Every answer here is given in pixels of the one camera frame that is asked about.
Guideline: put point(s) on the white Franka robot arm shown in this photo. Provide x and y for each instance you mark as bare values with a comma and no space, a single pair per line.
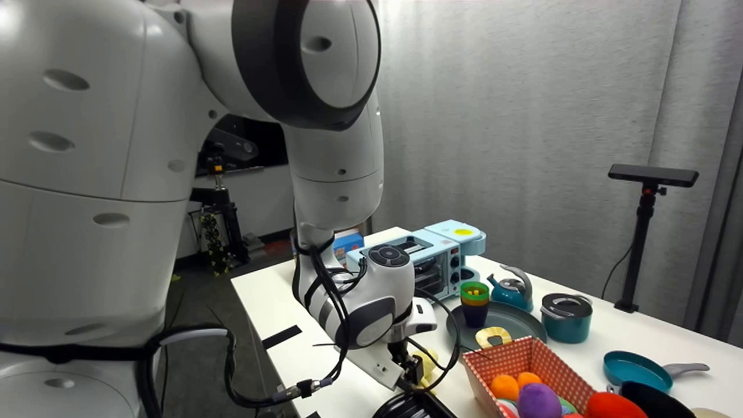
77,153

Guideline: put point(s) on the teal toy frying pan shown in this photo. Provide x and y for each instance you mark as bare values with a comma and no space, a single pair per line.
636,369

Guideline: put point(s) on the green toy cup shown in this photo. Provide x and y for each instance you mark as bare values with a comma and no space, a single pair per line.
473,290

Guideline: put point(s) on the light blue toy kitchen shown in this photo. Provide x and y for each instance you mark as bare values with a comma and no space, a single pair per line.
437,257

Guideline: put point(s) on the teal toy pot with lid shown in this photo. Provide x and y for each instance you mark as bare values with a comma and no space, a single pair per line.
566,318

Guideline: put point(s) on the yellow toy food piece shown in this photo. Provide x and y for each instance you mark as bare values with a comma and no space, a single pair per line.
492,338

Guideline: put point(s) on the teal toy kettle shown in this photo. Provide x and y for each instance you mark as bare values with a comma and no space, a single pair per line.
510,293

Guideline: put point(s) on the red plush toy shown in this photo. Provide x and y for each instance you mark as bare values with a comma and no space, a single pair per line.
616,407

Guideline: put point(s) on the black bar camera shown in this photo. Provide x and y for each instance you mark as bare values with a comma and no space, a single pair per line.
653,174

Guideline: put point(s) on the yellow plush toy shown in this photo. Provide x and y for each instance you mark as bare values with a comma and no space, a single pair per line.
427,372

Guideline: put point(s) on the orange plush ball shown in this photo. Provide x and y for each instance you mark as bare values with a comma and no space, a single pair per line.
529,380
503,387

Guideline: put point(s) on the black background tripod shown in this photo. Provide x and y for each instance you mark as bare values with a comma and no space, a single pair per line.
217,224

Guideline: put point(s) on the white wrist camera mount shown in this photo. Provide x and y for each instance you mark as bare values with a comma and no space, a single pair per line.
422,316

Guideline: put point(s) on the purple plush toy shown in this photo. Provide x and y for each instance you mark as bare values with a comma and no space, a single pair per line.
537,402

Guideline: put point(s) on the green plush toy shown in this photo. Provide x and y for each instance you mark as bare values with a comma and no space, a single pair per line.
566,407

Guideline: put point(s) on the black shallow bowl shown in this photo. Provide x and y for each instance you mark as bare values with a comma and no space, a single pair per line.
657,401

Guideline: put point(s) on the dark grey round plate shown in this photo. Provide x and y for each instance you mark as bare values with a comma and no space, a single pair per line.
526,324

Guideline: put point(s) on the red white checkered basket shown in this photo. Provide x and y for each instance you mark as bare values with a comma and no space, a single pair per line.
513,359

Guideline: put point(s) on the grey curtain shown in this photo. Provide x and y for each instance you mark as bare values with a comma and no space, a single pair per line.
542,117

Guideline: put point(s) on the black pole camera stand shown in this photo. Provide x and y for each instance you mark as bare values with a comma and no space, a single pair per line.
640,239

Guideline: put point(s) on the dark purple toy cup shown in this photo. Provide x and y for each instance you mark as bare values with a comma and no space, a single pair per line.
473,315

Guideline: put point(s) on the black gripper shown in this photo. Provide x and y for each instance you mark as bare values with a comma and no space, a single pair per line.
407,359

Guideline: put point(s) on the black tape strip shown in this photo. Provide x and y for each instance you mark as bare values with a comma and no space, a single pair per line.
281,336

